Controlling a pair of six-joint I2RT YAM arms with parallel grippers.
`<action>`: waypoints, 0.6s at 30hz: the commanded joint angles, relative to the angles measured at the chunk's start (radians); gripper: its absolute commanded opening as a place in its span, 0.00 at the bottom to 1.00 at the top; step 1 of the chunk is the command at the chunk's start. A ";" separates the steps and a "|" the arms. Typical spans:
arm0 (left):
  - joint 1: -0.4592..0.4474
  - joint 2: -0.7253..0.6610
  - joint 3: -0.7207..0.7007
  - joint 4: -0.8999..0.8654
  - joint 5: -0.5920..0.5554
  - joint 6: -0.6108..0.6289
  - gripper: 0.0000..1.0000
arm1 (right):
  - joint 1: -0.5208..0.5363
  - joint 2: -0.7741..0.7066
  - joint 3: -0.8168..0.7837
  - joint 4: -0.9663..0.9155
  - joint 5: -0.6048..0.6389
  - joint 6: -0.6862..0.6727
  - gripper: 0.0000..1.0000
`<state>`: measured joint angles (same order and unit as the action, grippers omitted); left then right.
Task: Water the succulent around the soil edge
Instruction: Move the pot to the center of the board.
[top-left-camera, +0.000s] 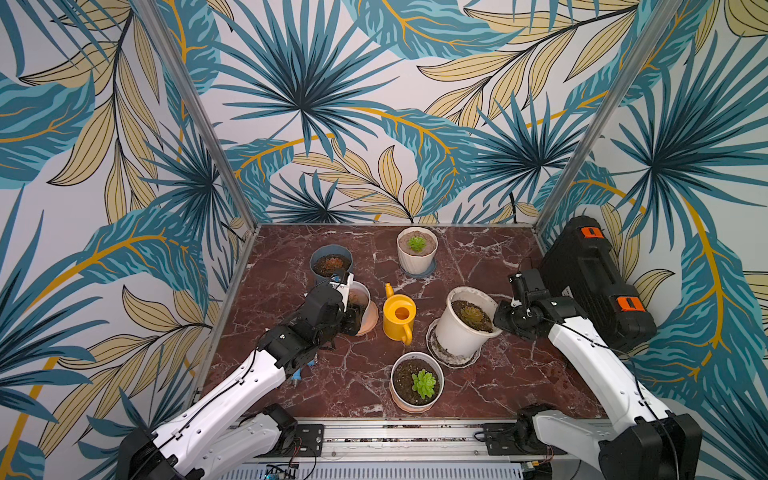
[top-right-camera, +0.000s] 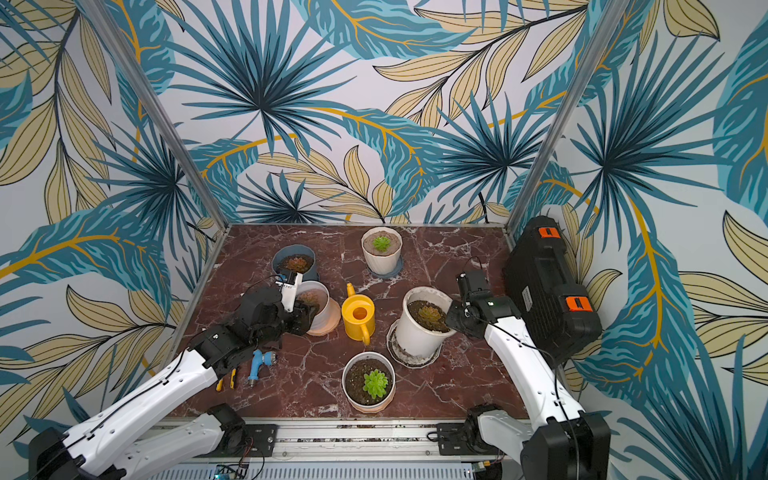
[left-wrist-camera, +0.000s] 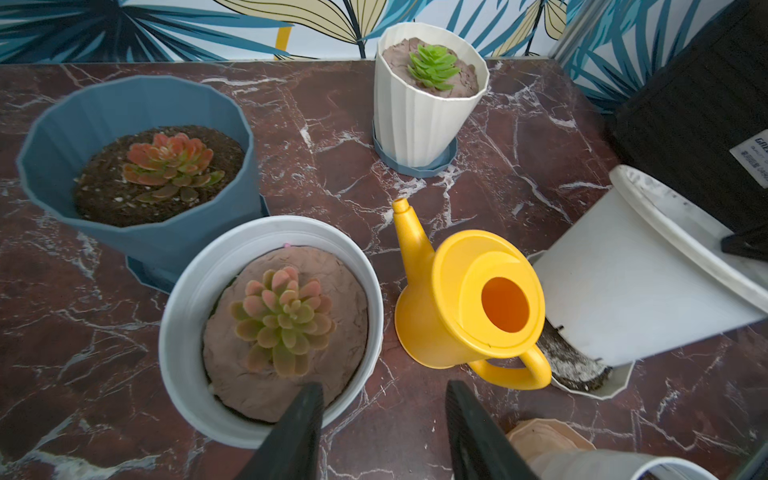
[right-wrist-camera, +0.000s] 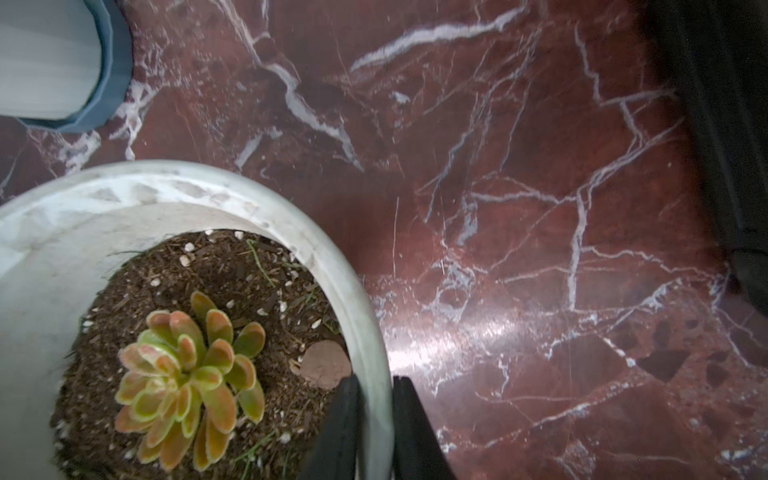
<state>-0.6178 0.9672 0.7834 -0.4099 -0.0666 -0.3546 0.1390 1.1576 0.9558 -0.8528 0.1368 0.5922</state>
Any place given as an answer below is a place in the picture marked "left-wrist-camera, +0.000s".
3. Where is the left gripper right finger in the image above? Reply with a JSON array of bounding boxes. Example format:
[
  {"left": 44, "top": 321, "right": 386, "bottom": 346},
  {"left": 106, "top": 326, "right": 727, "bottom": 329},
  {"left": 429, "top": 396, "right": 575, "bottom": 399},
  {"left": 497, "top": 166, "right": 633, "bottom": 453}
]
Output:
[{"left": 445, "top": 380, "right": 538, "bottom": 480}]

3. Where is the blue pot red succulent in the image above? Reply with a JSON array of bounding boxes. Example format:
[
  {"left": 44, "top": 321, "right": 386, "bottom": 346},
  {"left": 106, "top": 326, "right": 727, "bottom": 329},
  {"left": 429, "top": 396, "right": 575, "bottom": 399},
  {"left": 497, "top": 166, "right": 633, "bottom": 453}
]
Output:
[{"left": 17, "top": 75, "right": 269, "bottom": 293}]

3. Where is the black tool case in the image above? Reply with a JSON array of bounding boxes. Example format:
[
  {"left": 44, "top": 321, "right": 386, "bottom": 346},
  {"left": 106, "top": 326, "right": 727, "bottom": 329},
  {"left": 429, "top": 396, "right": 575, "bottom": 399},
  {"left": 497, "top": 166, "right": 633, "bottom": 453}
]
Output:
[{"left": 607, "top": 1, "right": 767, "bottom": 233}]

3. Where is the white pot pink succulent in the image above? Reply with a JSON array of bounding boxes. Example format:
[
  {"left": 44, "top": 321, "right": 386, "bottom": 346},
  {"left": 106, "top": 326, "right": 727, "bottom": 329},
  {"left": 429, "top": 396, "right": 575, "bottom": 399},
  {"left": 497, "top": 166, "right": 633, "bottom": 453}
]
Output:
[{"left": 159, "top": 215, "right": 384, "bottom": 448}]

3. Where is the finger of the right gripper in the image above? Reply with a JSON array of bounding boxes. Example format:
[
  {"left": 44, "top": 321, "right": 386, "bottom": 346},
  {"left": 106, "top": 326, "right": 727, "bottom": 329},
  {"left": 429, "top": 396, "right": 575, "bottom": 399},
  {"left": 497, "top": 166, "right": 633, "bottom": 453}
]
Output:
[{"left": 720, "top": 223, "right": 768, "bottom": 262}]

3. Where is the large white pot yellow succulent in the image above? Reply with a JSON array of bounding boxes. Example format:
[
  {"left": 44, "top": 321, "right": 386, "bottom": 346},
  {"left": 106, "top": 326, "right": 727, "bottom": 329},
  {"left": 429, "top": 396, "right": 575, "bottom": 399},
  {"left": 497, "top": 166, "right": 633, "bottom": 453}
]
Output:
[{"left": 532, "top": 165, "right": 767, "bottom": 400}]

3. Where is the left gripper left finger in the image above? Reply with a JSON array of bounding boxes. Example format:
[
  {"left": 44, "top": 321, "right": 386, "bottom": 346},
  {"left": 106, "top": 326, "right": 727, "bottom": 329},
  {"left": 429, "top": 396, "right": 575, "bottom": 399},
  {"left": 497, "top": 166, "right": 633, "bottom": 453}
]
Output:
[{"left": 235, "top": 382, "right": 324, "bottom": 479}]

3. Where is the small white pot green succulent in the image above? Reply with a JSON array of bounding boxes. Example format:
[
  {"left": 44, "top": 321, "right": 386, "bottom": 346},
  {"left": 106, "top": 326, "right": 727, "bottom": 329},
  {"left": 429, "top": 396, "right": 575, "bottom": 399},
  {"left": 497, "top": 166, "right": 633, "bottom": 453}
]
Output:
[{"left": 506, "top": 419, "right": 716, "bottom": 480}]

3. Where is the right aluminium frame post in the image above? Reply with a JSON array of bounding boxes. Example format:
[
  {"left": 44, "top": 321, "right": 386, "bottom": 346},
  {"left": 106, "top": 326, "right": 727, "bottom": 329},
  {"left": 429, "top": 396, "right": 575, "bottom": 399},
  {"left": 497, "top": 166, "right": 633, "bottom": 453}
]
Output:
[{"left": 549, "top": 0, "right": 610, "bottom": 64}]

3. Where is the yellow plastic watering can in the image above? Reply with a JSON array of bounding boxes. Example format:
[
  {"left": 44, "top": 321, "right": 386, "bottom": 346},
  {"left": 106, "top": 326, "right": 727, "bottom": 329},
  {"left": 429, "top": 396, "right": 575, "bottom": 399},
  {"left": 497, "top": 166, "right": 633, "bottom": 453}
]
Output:
[{"left": 392, "top": 199, "right": 552, "bottom": 390}]

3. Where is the white ribbed pot green succulent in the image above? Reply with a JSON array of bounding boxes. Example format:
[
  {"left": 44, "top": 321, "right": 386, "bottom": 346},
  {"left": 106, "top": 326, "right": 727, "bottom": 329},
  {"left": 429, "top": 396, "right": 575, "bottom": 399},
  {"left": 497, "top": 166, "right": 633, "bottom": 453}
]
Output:
[{"left": 373, "top": 22, "right": 489, "bottom": 178}]

